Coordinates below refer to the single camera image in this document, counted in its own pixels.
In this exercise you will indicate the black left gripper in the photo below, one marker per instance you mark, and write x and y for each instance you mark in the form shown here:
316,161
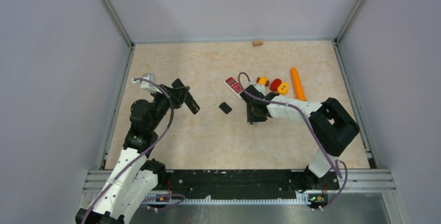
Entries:
174,94

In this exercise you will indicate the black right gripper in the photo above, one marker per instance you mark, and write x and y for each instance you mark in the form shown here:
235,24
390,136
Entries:
252,118

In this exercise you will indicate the black remote control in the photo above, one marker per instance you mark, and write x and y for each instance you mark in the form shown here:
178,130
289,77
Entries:
188,100

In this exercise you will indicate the black battery cover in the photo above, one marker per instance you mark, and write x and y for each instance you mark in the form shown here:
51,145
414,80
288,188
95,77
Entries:
225,107

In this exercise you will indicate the white remote control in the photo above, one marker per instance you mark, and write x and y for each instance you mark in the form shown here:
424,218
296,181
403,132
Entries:
234,86

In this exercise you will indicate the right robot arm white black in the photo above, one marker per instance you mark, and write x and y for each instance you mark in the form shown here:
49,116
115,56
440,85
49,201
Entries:
331,126

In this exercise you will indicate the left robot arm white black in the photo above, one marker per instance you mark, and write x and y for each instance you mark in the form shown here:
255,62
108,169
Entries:
134,175

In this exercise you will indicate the yellow toy car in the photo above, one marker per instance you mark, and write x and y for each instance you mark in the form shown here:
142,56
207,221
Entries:
263,81

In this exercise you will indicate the red yellow toy piece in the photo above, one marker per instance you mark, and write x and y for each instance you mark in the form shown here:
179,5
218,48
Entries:
278,86

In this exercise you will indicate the orange toy carrot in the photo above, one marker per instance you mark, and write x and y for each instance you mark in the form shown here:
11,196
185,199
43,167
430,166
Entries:
298,89

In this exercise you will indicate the small wooden block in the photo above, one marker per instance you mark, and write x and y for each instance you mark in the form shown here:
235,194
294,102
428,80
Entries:
257,42

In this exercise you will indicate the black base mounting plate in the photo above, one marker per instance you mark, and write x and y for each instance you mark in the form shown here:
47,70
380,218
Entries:
245,184

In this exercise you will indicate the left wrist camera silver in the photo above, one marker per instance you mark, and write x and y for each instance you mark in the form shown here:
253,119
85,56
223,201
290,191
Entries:
148,79

